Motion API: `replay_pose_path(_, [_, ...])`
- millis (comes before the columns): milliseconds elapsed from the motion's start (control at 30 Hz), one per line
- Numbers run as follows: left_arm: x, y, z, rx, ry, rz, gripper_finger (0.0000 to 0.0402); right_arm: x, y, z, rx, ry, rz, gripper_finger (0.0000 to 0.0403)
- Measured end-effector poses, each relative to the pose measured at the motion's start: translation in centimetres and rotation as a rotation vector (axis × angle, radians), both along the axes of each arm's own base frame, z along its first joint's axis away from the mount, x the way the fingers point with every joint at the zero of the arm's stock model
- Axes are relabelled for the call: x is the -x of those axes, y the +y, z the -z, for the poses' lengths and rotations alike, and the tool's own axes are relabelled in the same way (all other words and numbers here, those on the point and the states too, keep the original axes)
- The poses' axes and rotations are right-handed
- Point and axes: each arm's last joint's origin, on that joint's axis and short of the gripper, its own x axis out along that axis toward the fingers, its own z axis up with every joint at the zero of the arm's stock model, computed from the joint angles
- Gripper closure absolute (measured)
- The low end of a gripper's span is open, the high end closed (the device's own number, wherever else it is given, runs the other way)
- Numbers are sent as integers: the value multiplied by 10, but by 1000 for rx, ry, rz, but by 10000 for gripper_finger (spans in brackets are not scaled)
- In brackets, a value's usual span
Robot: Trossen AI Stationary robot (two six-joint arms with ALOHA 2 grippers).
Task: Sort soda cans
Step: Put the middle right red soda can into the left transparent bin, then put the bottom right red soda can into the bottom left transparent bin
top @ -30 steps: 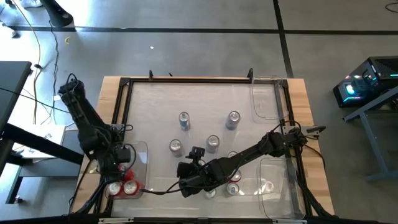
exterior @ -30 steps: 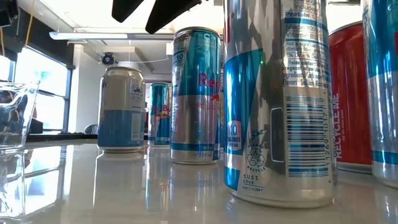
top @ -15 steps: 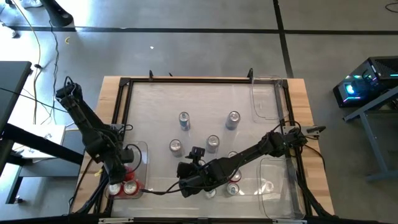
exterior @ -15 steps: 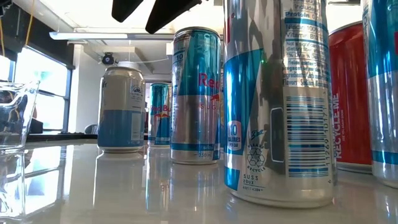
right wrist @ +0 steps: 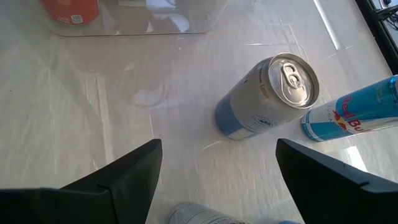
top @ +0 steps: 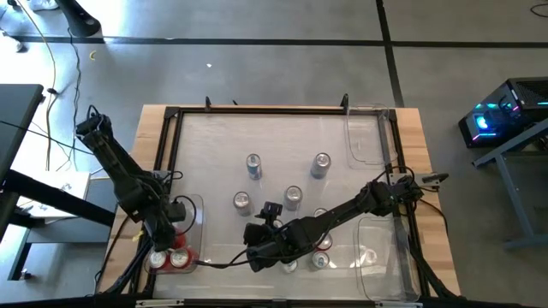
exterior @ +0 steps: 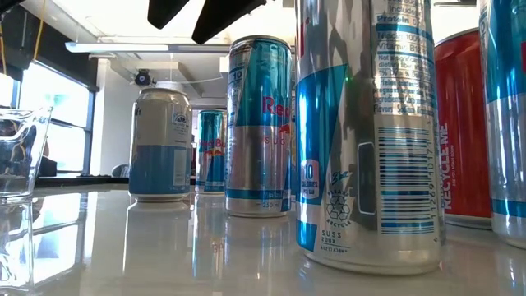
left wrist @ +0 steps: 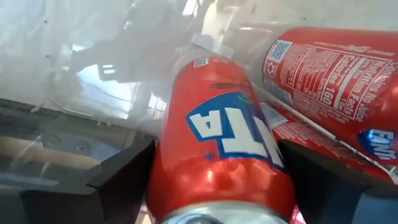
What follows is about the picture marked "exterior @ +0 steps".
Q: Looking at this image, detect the blue silver Red Bull can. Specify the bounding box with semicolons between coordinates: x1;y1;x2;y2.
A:
294;0;447;276
478;0;526;250
194;109;228;194
224;35;293;219

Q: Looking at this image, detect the red Fanta soda can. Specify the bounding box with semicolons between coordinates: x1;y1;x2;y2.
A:
434;27;493;230

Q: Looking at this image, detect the long white ceiling light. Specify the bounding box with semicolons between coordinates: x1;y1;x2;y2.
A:
64;40;231;54

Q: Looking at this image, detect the large bright window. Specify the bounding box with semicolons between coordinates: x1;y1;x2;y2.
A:
18;61;96;176

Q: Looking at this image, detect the clear plastic bin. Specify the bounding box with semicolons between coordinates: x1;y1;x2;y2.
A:
0;105;53;203

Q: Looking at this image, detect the black dome camera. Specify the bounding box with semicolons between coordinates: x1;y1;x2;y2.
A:
134;68;152;86

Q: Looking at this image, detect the yellow cable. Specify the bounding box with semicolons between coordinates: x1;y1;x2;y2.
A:
32;0;46;62

